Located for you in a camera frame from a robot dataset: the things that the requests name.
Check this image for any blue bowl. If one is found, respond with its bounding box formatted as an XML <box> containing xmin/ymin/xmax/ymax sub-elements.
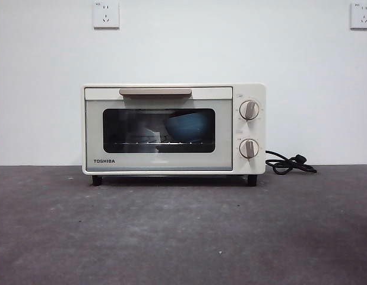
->
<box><xmin>165</xmin><ymin>112</ymin><xmax>213</xmax><ymax>144</ymax></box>

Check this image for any oven door with beige handle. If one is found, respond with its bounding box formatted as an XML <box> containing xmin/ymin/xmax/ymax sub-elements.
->
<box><xmin>84</xmin><ymin>86</ymin><xmax>233</xmax><ymax>172</ymax></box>

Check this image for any beige oven knob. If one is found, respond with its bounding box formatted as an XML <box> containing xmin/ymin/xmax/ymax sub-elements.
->
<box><xmin>238</xmin><ymin>138</ymin><xmax>260</xmax><ymax>159</ymax></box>
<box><xmin>239</xmin><ymin>100</ymin><xmax>261</xmax><ymax>121</ymax></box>

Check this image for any white Toshiba toaster oven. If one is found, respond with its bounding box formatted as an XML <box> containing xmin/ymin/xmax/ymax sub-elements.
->
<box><xmin>81</xmin><ymin>83</ymin><xmax>267</xmax><ymax>187</ymax></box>

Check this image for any wire oven rack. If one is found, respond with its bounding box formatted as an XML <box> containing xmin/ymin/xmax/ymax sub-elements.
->
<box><xmin>105</xmin><ymin>138</ymin><xmax>216</xmax><ymax>147</ymax></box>

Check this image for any black oven power cable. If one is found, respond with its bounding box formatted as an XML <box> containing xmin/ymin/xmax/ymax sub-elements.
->
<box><xmin>265</xmin><ymin>149</ymin><xmax>318</xmax><ymax>175</ymax></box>

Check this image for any white wall socket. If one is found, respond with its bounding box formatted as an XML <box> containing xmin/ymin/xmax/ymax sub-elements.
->
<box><xmin>350</xmin><ymin>2</ymin><xmax>367</xmax><ymax>30</ymax></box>
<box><xmin>93</xmin><ymin>2</ymin><xmax>120</xmax><ymax>30</ymax></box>

